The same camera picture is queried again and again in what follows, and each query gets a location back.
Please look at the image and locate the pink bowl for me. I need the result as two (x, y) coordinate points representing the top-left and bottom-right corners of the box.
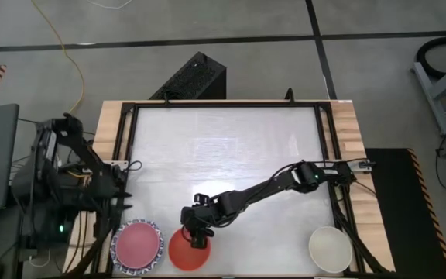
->
(115, 222), (161, 269)

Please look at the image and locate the black hose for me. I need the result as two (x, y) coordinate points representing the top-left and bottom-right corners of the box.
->
(415, 36), (446, 81)

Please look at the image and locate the black metal table frame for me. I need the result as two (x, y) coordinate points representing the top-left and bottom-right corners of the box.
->
(91, 99), (367, 279)

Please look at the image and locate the red bowl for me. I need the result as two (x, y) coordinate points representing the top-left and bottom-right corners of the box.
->
(168, 228), (211, 272)

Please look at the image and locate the black computer tower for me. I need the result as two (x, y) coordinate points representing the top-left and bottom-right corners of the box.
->
(149, 51), (227, 101)

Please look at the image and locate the white bowl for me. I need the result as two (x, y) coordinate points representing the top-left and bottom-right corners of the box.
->
(308, 226), (354, 274)

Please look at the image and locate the grey metal stand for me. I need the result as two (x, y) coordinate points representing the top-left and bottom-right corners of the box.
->
(411, 53), (446, 136)

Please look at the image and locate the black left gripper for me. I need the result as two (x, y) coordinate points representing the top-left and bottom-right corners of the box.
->
(98, 168), (134, 218)

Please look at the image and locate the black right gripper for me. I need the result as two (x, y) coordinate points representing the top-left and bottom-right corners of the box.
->
(180, 192), (232, 250)

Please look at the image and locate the blue patterned paper plate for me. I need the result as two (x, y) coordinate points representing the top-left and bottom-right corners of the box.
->
(109, 219), (166, 277)

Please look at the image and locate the yellow cable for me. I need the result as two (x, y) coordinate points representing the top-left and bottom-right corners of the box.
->
(29, 0), (87, 113)

